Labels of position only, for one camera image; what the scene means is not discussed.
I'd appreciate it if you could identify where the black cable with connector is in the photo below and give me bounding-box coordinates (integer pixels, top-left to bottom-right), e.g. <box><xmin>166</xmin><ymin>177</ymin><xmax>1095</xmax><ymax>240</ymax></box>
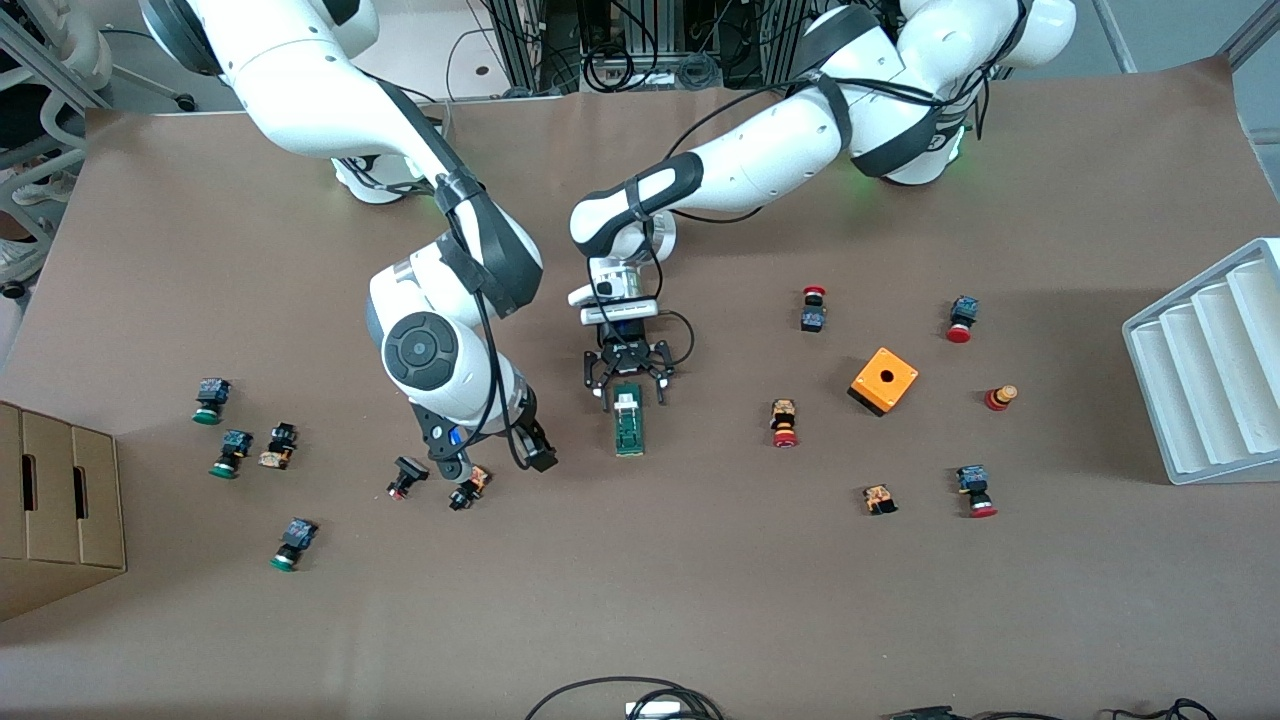
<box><xmin>883</xmin><ymin>705</ymin><xmax>1066</xmax><ymax>720</ymax></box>

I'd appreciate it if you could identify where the brown cardboard box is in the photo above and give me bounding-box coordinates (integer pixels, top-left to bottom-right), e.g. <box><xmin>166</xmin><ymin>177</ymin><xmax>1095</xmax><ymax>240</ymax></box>
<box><xmin>0</xmin><ymin>400</ymin><xmax>128</xmax><ymax>623</ymax></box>

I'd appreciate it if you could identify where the orange button enclosure box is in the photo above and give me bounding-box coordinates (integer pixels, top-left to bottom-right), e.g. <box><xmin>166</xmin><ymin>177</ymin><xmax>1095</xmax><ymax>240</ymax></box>
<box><xmin>847</xmin><ymin>346</ymin><xmax>920</xmax><ymax>418</ymax></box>

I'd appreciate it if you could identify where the black looped cable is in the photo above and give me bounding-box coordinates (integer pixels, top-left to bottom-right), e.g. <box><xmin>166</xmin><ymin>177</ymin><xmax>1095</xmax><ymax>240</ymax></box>
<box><xmin>523</xmin><ymin>677</ymin><xmax>726</xmax><ymax>720</ymax></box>

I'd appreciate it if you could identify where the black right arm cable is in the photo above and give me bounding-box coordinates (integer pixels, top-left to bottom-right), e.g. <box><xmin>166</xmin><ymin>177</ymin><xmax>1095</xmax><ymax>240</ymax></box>
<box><xmin>430</xmin><ymin>170</ymin><xmax>533</xmax><ymax>471</ymax></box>

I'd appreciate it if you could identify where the aluminium rack with cables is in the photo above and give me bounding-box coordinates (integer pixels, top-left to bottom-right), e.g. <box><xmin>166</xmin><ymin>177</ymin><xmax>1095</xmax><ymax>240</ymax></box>
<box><xmin>485</xmin><ymin>0</ymin><xmax>831</xmax><ymax>93</ymax></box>

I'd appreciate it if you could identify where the black square push button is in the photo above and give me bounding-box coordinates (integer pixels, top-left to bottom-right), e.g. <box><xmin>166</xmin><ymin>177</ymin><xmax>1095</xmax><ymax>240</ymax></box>
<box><xmin>386</xmin><ymin>455</ymin><xmax>431</xmax><ymax>501</ymax></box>

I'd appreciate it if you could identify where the green push button blue block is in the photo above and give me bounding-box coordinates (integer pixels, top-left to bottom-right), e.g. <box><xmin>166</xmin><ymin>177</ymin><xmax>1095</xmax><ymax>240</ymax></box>
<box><xmin>269</xmin><ymin>517</ymin><xmax>320</xmax><ymax>573</ymax></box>
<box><xmin>192</xmin><ymin>377</ymin><xmax>233</xmax><ymax>426</ymax></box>
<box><xmin>209</xmin><ymin>429</ymin><xmax>254</xmax><ymax>480</ymax></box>

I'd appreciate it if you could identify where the white metal chair frame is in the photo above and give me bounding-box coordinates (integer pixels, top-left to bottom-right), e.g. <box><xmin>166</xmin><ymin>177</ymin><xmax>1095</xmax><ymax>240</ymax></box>
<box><xmin>0</xmin><ymin>0</ymin><xmax>113</xmax><ymax>297</ymax></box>

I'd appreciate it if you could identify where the white ridged plastic tray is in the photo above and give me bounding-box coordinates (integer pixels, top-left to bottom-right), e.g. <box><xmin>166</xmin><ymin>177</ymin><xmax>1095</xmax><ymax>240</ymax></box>
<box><xmin>1122</xmin><ymin>237</ymin><xmax>1280</xmax><ymax>487</ymax></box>

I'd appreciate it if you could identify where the thin black tangled cable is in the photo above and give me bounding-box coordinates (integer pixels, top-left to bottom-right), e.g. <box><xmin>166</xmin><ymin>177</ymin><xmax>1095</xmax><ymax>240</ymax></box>
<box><xmin>1095</xmin><ymin>697</ymin><xmax>1221</xmax><ymax>720</ymax></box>

